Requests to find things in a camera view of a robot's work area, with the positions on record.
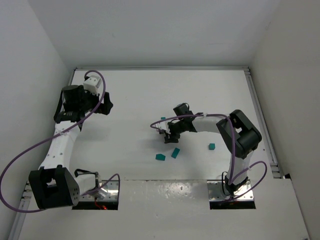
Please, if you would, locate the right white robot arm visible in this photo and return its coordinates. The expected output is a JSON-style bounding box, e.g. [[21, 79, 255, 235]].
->
[[156, 103, 262, 196]]

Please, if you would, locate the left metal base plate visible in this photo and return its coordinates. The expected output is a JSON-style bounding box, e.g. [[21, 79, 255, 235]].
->
[[71, 180, 119, 202]]

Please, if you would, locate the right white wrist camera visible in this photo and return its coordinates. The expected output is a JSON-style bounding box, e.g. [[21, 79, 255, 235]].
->
[[155, 121, 170, 134]]

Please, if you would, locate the aluminium frame rail right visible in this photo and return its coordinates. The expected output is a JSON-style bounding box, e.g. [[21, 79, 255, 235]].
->
[[244, 67, 285, 179]]

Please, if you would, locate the teal small rectangular block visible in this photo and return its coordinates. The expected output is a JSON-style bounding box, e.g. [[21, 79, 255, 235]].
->
[[171, 147, 180, 159]]

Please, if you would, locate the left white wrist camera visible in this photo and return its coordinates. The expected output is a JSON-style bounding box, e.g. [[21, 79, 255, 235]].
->
[[83, 75, 102, 96]]

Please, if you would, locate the aluminium frame rail back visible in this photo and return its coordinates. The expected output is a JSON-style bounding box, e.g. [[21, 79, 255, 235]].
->
[[75, 66, 250, 71]]

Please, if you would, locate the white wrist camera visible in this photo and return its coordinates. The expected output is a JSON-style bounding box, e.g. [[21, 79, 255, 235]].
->
[[83, 75, 102, 96], [155, 121, 170, 134]]

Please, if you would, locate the metal base plate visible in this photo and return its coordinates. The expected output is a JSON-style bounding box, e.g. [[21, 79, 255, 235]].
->
[[207, 180, 255, 202], [71, 180, 119, 202]]

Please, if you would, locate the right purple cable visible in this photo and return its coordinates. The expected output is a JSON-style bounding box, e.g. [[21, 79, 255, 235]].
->
[[149, 113, 268, 201]]

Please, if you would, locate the aluminium frame rail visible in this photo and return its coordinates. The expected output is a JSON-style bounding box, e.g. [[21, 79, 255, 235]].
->
[[9, 67, 77, 240], [244, 67, 285, 179], [75, 66, 250, 71]]

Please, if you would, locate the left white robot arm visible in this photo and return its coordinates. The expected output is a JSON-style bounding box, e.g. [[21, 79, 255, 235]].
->
[[28, 83, 113, 210]]

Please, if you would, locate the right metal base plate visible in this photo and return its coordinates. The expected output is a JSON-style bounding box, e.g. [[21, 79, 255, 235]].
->
[[207, 180, 255, 202]]

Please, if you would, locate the aluminium frame rail left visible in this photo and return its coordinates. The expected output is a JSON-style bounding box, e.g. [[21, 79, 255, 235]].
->
[[9, 67, 77, 240]]

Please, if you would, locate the teal pentagon roof block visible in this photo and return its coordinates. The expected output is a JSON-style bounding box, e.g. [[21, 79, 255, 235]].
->
[[155, 153, 166, 161]]

